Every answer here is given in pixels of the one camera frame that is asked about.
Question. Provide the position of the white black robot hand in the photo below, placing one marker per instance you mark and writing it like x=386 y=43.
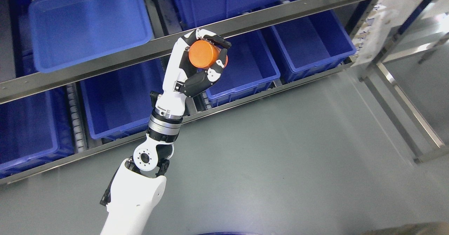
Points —
x=182 y=80

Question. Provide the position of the orange cylindrical capacitor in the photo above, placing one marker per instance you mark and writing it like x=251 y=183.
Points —
x=203 y=54

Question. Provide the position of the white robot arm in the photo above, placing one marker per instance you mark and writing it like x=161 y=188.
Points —
x=139 y=182

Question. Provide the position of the steel shelf rack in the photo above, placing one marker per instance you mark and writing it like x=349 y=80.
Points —
x=39 y=82

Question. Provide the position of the blue bin lower middle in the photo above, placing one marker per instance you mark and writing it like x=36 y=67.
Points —
x=118 y=103

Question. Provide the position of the shallow blue tray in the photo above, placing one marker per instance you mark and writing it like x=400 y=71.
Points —
x=65 y=33

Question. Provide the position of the blue bin lower far right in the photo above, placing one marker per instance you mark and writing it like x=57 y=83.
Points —
x=309 y=45

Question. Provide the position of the blue bin lower left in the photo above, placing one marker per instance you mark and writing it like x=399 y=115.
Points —
x=34 y=130

